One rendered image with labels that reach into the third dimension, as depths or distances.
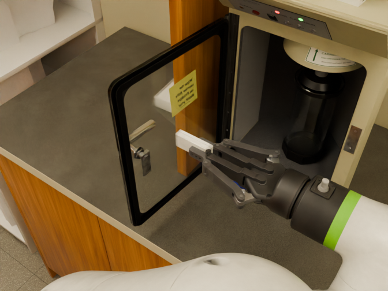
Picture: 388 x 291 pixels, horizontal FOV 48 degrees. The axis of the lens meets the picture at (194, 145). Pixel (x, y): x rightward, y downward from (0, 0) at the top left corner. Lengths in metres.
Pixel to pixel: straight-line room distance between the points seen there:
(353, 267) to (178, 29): 0.53
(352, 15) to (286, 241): 0.57
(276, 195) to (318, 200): 0.06
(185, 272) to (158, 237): 0.80
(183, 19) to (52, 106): 0.68
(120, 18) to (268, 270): 1.63
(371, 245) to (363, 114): 0.32
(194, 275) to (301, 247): 0.82
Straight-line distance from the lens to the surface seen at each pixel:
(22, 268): 2.22
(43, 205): 1.52
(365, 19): 0.67
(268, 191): 0.68
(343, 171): 1.00
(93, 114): 1.37
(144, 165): 0.86
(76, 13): 1.95
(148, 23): 1.73
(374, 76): 0.84
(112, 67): 1.55
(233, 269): 0.24
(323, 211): 0.65
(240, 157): 0.72
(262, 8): 0.78
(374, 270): 0.65
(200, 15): 0.92
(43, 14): 1.86
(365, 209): 0.66
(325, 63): 0.89
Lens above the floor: 1.82
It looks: 45 degrees down
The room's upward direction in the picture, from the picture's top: straight up
